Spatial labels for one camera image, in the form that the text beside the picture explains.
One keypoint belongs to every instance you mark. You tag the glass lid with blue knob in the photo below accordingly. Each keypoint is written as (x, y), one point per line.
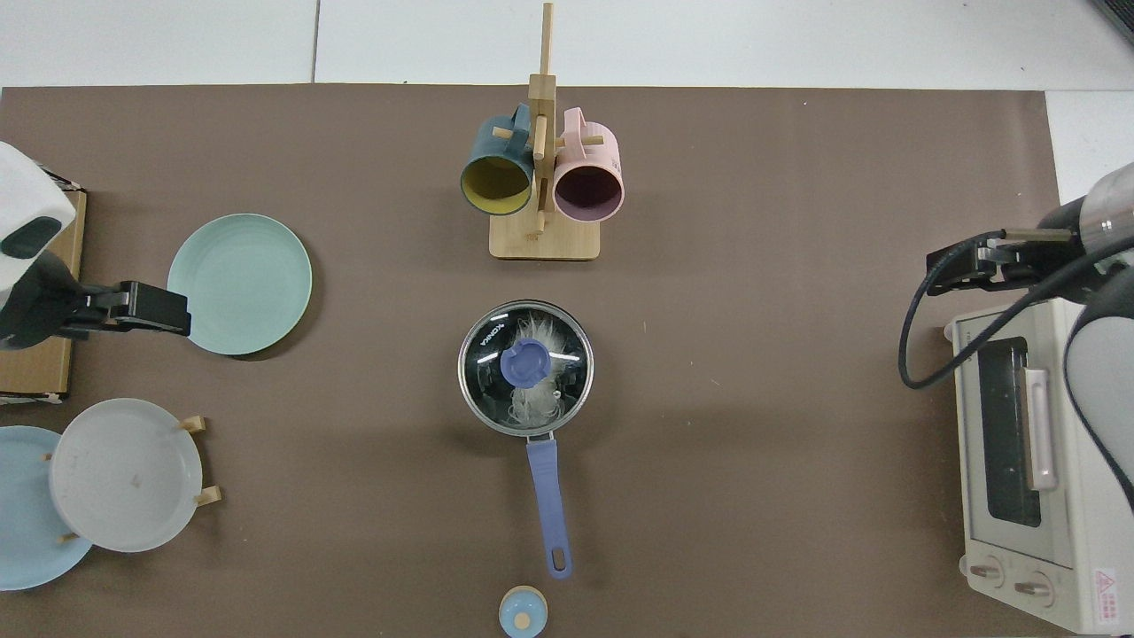
(523, 363)

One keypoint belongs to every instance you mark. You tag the brown table cloth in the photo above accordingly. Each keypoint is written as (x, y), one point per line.
(797, 399)

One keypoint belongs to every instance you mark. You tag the pale toaster oven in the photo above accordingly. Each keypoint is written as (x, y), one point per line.
(1001, 549)

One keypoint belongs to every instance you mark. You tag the small blue round thing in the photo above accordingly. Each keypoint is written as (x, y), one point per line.
(523, 613)

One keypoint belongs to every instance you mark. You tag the wooden plate rack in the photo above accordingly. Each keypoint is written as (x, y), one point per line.
(210, 496)

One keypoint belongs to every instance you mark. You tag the light blue plate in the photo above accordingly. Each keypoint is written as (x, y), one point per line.
(22, 523)

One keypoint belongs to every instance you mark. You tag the dark grey equipment edge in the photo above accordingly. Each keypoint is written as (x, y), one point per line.
(1118, 16)

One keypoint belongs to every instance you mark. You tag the wooden cup stand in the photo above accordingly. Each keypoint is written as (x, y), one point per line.
(545, 239)

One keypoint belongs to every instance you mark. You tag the green plate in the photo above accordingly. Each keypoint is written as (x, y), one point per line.
(239, 283)

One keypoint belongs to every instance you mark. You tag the pink cup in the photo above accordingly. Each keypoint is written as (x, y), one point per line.
(589, 155)

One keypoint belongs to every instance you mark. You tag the grey plate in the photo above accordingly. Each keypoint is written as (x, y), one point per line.
(124, 474)

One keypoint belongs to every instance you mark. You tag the white vermicelli bundle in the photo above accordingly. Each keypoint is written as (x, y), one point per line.
(536, 403)

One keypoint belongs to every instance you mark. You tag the dark teal cup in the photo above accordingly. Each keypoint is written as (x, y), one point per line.
(496, 146)

